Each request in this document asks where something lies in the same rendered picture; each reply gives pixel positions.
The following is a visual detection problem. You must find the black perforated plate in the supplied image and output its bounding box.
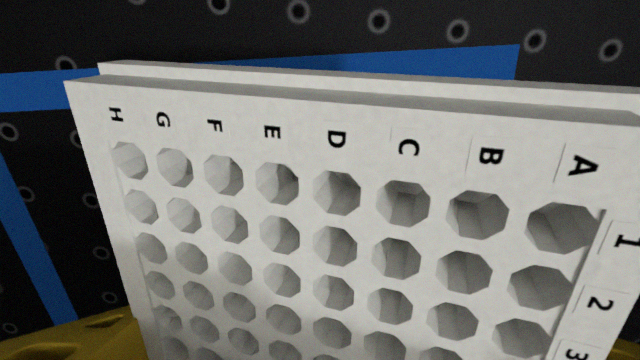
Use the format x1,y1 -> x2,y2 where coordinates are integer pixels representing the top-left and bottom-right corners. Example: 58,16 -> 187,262
0,0 -> 640,342

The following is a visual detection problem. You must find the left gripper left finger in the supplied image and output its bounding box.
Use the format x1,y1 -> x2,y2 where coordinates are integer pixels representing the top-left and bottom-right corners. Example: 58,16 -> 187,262
0,305 -> 149,360

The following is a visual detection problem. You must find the white well plate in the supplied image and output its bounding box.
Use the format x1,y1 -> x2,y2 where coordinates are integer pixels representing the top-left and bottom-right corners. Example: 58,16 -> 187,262
63,60 -> 640,360

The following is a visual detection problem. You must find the blue tape outline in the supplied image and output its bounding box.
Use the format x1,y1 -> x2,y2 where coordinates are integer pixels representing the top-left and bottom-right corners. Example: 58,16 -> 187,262
0,44 -> 520,326

